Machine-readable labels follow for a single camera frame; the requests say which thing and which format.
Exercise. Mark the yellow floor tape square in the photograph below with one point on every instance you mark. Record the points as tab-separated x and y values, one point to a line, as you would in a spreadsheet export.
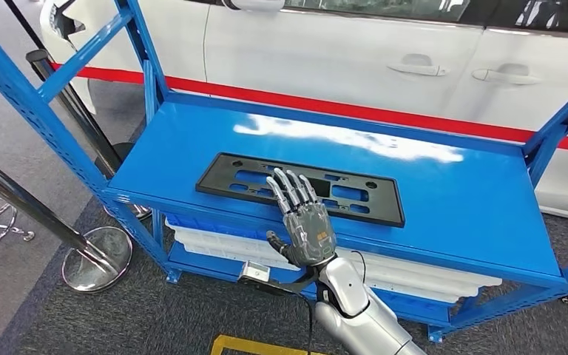
245	345

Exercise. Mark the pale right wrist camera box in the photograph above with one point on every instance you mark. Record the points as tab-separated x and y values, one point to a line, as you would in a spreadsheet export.
255	271

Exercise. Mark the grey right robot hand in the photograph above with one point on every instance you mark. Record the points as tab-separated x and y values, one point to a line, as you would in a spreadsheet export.
311	237

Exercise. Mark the black plastic plate frame part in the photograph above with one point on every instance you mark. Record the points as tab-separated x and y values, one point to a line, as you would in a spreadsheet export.
215	179

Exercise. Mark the blue metal shelf rack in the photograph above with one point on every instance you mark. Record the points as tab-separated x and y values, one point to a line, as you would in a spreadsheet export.
460	206

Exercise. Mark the white car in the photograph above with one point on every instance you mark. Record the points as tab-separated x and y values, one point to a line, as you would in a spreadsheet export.
313	54

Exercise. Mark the red barrier belt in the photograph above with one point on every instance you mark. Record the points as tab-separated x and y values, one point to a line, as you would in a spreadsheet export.
313	105

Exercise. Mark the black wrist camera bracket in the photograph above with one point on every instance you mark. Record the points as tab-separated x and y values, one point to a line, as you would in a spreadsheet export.
289	287

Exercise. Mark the chrome stanchion with round base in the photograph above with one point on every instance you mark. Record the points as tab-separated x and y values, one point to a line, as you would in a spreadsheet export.
98	259

